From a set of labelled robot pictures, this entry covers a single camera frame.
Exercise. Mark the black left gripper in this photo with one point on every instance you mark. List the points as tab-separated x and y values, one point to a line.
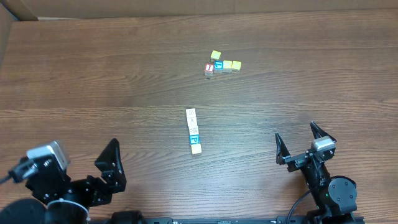
94	185

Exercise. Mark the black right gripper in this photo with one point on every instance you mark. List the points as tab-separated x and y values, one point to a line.
302	158

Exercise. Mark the lone yellow block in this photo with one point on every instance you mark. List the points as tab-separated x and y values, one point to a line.
196	149

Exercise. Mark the blue letter P block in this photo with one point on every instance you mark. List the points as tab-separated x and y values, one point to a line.
194	139

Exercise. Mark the white letter W block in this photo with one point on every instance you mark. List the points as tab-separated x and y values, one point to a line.
193	130

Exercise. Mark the white block red side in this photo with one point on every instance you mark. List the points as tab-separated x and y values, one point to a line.
192	121

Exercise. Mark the white block green side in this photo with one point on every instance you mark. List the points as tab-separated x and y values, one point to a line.
191	113

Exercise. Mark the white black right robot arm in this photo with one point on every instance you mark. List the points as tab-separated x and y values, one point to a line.
334	196

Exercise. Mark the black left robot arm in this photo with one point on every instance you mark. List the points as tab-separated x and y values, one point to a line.
34	211

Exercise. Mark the yellow block row end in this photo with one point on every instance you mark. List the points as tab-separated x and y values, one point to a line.
236	66

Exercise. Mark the yellow block middle row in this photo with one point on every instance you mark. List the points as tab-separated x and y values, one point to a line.
227	66

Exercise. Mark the red letter I block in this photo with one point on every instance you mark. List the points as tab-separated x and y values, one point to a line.
209	70

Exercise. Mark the yellow block far top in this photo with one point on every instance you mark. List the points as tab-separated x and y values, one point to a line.
215	55

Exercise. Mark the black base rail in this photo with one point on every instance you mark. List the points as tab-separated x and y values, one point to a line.
277	220

